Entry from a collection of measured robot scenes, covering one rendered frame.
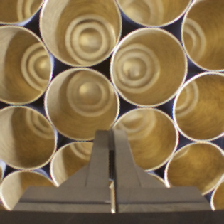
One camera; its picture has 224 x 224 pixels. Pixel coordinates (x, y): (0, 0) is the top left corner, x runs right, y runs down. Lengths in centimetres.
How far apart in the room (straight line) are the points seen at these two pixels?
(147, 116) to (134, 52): 9
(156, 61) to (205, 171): 15
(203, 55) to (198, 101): 6
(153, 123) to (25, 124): 18
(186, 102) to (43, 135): 21
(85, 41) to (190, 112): 17
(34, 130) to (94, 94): 10
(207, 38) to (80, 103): 19
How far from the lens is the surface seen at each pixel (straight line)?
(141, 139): 24
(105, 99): 23
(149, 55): 23
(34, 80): 24
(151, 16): 24
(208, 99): 24
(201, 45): 26
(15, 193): 25
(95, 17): 23
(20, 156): 21
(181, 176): 25
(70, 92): 23
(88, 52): 23
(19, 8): 26
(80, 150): 25
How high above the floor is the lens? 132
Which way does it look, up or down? 74 degrees down
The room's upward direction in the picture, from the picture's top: 175 degrees clockwise
